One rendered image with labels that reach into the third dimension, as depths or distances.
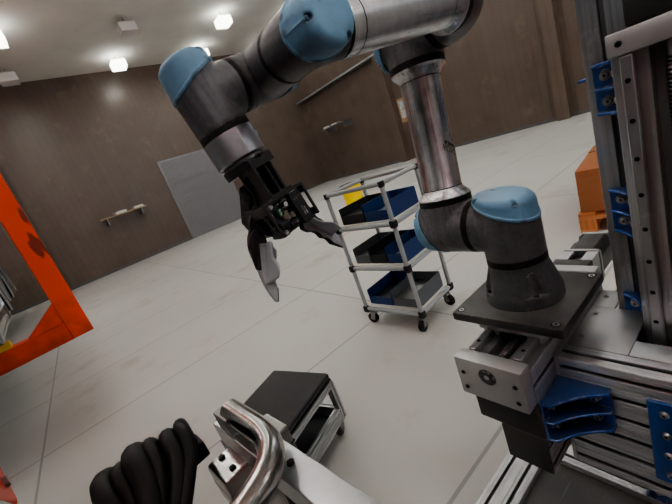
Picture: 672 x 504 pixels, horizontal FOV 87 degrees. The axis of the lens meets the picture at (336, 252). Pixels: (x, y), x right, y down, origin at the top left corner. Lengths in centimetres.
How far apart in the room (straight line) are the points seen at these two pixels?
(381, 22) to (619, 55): 36
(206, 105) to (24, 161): 1456
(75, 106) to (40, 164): 227
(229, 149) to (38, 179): 1446
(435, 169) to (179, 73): 52
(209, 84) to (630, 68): 60
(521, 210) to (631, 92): 23
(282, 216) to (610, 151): 62
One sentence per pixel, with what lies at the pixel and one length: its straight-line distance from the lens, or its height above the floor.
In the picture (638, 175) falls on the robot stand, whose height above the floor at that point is 103.
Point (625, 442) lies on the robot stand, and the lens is 92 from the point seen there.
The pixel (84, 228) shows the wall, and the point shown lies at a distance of 1474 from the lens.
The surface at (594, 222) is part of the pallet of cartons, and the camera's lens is 333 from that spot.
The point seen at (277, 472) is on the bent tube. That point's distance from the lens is 35.
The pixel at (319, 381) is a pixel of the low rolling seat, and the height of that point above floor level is 34.
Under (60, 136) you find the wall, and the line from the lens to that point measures 1519.
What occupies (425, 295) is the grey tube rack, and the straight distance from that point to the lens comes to 236.
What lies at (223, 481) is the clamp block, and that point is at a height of 95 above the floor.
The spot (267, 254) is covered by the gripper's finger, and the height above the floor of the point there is 113.
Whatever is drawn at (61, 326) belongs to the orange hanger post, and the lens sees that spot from 387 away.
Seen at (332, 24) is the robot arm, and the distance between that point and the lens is 46.
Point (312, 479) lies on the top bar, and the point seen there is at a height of 98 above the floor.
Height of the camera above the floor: 123
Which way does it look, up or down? 15 degrees down
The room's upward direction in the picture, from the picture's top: 20 degrees counter-clockwise
